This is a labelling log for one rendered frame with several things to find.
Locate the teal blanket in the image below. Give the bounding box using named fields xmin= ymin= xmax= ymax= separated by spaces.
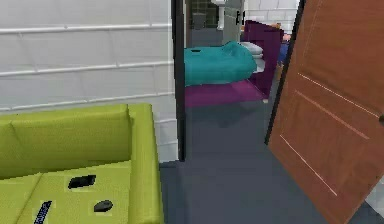
xmin=184 ymin=40 xmax=258 ymax=87

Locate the white pillow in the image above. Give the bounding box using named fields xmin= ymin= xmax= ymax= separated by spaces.
xmin=239 ymin=41 xmax=264 ymax=60

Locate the grey bin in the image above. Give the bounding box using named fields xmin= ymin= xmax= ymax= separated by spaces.
xmin=192 ymin=12 xmax=207 ymax=30

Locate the purple bed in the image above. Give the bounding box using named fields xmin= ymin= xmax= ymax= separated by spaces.
xmin=184 ymin=19 xmax=285 ymax=108

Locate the grey open room door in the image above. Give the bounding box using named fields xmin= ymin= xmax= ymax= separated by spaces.
xmin=222 ymin=0 xmax=245 ymax=46

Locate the lime green sofa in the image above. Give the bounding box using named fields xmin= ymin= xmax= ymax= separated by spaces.
xmin=0 ymin=102 xmax=165 ymax=224

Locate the black oval remote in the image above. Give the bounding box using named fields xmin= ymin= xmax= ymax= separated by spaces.
xmin=93 ymin=199 xmax=114 ymax=213

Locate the black rectangular phone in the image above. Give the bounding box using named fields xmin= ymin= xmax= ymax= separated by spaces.
xmin=67 ymin=174 xmax=97 ymax=190

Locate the brown wooden room door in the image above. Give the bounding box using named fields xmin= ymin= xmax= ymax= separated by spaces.
xmin=267 ymin=0 xmax=384 ymax=224

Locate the dark blue remote control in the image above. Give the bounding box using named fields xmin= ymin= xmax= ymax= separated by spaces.
xmin=33 ymin=200 xmax=53 ymax=224

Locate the white pedestal sink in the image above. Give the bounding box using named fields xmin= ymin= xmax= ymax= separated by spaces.
xmin=210 ymin=0 xmax=228 ymax=31

